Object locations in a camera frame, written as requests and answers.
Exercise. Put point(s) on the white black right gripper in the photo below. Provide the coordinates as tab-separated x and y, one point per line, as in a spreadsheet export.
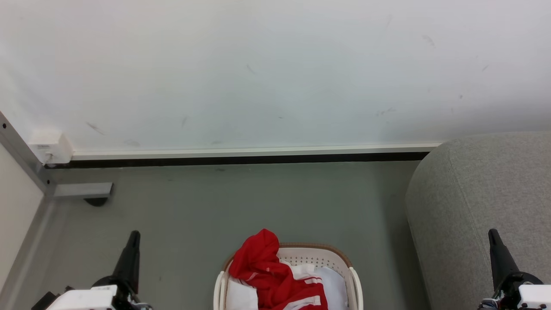
531	297

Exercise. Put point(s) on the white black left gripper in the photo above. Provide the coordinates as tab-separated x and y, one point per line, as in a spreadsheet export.
86	299

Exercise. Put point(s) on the white cloth garment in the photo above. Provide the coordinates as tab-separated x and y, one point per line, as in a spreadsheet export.
241	297

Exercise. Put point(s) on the red jersey with white stripes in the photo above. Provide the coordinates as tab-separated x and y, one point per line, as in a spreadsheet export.
260	265

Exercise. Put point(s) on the white laundry basket brown rim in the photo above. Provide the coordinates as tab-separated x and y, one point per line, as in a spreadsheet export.
316	257

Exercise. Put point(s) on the grey fabric sofa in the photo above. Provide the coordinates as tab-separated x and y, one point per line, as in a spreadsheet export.
486	189

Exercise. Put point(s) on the beige partition panel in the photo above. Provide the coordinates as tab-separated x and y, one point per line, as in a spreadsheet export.
15	206

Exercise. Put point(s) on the white and black baseboard strip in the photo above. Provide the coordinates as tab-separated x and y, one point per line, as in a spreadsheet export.
258	156

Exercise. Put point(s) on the pale bluish white garment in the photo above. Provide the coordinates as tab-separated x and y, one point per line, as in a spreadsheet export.
335	286

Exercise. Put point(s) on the black round frame foot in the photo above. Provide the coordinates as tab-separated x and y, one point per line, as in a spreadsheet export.
97	201

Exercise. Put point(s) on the white wall junction box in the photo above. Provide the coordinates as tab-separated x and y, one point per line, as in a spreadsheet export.
51	146

